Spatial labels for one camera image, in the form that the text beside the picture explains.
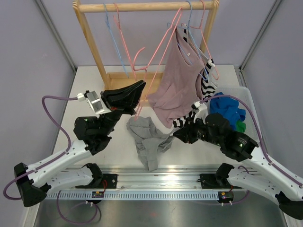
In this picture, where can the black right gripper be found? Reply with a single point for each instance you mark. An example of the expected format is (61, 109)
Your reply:
(186, 134)

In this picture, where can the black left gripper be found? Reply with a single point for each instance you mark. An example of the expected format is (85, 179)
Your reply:
(123, 99)

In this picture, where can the pink wire hanger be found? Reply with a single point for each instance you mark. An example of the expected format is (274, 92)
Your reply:
(117, 21)

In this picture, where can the grey tank top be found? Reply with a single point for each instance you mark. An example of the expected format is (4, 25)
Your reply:
(149, 141)

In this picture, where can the mauve tank top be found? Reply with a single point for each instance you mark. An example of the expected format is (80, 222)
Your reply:
(180, 85)

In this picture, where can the blue tank top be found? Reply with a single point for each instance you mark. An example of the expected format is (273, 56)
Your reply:
(229, 109)

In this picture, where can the green tank top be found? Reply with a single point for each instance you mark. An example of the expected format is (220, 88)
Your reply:
(240, 126)

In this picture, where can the light blue wire hanger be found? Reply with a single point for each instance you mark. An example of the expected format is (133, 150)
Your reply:
(114, 41)

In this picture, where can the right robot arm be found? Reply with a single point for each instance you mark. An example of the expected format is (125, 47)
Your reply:
(242, 148)

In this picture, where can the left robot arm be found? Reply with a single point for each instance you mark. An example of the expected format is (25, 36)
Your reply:
(36, 181)

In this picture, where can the black white striped top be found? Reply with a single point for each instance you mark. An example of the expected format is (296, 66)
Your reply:
(208, 87)

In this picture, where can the pink hanger under striped top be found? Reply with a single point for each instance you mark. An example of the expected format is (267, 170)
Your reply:
(208, 47)

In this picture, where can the wooden clothes rack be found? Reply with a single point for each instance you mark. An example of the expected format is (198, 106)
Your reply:
(118, 79)

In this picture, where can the white plastic basket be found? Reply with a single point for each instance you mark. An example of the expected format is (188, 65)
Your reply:
(244, 98)

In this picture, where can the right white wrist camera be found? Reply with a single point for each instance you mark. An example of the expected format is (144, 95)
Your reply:
(200, 111)

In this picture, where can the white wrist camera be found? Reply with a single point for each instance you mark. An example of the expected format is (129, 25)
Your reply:
(200, 111)
(95, 102)

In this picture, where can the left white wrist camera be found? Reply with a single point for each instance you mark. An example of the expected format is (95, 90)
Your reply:
(95, 102)

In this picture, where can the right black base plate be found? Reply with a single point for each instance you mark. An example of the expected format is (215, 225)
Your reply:
(208, 181)

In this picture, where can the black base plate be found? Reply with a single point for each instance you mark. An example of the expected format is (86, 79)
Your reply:
(108, 180)
(208, 181)

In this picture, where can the white slotted cable duct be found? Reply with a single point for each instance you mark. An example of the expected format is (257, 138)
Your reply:
(135, 195)

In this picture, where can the aluminium mounting rail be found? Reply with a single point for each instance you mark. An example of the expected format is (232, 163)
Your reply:
(156, 176)

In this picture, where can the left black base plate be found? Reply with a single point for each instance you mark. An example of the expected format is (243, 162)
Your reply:
(108, 180)

